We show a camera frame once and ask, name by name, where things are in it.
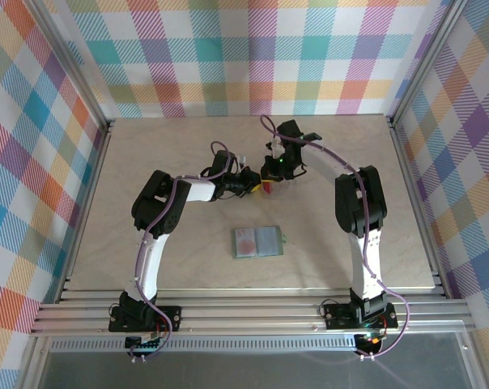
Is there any aluminium rail frame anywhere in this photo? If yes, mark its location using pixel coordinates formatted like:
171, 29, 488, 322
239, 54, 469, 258
29, 288, 478, 337

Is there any aluminium frame post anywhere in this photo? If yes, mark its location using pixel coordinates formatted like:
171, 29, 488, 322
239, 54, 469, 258
32, 0, 115, 137
388, 0, 468, 129

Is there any green terminal controller board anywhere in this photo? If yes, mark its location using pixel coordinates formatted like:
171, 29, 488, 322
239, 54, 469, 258
125, 334, 164, 353

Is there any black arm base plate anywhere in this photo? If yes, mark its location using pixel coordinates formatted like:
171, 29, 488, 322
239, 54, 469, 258
323, 304, 398, 330
108, 306, 183, 334

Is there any white card with red circle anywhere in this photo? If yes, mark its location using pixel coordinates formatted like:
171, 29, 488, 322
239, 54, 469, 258
234, 229, 257, 257

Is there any purple cable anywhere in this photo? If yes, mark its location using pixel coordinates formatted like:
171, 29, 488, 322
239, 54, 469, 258
259, 114, 410, 360
129, 140, 240, 361

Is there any green leather card holder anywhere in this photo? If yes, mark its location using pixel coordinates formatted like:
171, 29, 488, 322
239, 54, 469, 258
231, 225, 288, 261

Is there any orange light controller board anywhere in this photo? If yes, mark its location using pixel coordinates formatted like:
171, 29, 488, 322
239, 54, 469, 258
355, 332, 385, 353

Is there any grey metal panel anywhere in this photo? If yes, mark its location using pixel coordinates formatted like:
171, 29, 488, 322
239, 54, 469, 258
37, 350, 472, 389

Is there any perforated metal strip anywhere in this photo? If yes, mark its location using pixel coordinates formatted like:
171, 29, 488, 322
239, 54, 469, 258
49, 339, 361, 353

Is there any aluminium side rail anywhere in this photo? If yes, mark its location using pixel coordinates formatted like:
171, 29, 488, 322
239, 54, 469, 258
389, 116, 449, 300
56, 119, 116, 304

